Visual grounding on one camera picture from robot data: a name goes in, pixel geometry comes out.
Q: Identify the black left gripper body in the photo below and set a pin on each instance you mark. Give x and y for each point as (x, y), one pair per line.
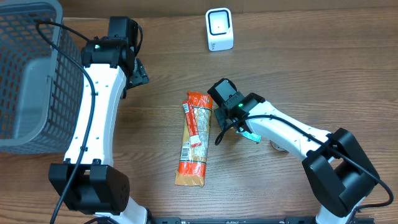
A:
(140, 76)

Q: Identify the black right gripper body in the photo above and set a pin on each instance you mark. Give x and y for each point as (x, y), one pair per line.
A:
(220, 117)

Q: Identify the teal snack packet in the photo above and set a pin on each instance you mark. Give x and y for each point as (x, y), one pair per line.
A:
(250, 136)

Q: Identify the green lid white jar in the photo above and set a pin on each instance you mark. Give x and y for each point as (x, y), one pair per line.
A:
(276, 146)

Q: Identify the long orange noodle package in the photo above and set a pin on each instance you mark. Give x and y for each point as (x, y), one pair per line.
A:
(194, 150)

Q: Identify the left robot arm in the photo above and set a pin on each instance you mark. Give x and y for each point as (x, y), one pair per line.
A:
(86, 180)

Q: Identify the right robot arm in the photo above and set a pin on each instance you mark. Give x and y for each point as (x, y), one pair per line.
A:
(340, 174)

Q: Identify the white barcode scanner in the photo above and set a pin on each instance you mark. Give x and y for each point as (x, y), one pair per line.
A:
(219, 29)

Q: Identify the grey plastic mesh basket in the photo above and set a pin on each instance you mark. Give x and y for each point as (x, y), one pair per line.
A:
(41, 90)

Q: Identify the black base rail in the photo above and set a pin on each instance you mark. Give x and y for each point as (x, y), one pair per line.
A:
(286, 220)

